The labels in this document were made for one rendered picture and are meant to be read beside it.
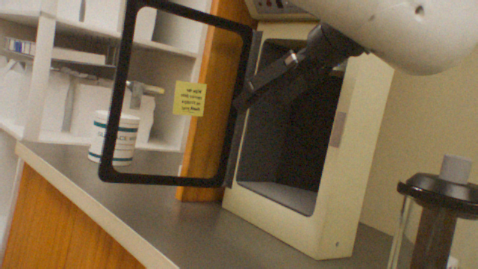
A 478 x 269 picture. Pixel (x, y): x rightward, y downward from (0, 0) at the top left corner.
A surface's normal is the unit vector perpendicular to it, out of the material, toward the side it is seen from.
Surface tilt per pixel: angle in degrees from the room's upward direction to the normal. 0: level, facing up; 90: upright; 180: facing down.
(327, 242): 90
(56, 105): 90
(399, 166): 90
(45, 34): 90
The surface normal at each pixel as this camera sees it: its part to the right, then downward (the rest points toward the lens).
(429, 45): -0.16, 0.58
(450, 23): 0.10, 0.15
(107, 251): -0.76, -0.09
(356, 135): 0.61, 0.20
